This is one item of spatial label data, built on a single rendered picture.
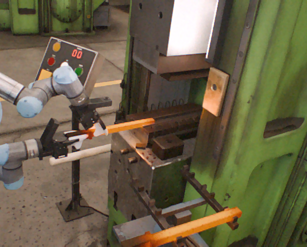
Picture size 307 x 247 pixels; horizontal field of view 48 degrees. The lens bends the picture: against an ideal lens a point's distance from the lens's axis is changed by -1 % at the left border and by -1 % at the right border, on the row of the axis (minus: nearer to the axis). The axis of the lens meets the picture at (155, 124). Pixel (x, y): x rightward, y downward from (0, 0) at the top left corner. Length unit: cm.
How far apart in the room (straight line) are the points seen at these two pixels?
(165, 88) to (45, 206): 128
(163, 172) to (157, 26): 61
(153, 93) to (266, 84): 74
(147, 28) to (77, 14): 494
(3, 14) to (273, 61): 566
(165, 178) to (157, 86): 51
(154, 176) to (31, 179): 153
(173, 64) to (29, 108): 61
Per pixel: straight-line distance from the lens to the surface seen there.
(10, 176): 143
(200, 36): 143
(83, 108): 140
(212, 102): 136
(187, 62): 150
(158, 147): 150
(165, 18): 135
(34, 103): 122
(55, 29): 636
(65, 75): 129
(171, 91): 188
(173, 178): 158
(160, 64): 142
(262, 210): 188
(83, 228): 245
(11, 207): 264
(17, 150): 138
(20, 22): 628
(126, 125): 154
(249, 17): 123
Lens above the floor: 178
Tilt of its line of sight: 29 degrees down
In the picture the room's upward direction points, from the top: 8 degrees clockwise
